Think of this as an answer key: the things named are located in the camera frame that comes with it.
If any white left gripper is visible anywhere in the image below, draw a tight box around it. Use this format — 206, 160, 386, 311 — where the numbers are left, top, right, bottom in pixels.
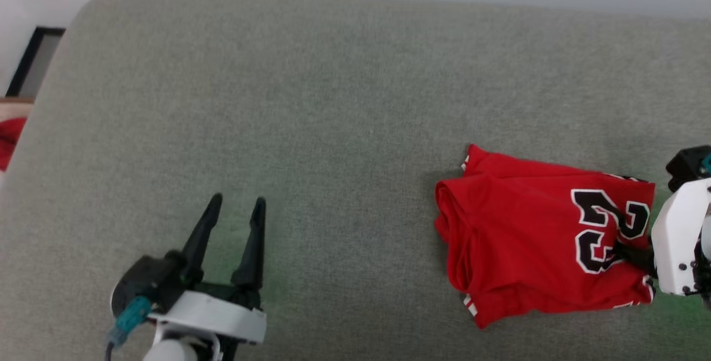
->
146, 193, 268, 346

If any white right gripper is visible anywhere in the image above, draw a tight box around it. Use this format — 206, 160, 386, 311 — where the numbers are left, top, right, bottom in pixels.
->
613, 178, 711, 297

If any red Bulls 23 jersey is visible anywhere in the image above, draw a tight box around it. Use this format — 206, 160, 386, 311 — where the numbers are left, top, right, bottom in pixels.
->
435, 144, 658, 330

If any red cloth item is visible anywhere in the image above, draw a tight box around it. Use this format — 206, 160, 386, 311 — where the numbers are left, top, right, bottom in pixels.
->
0, 117, 28, 172

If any dark framed grey panel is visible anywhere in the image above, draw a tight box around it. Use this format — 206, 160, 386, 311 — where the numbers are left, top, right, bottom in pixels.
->
5, 26, 66, 98

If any teal left camera connector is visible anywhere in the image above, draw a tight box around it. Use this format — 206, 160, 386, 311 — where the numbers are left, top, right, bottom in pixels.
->
108, 295, 152, 347

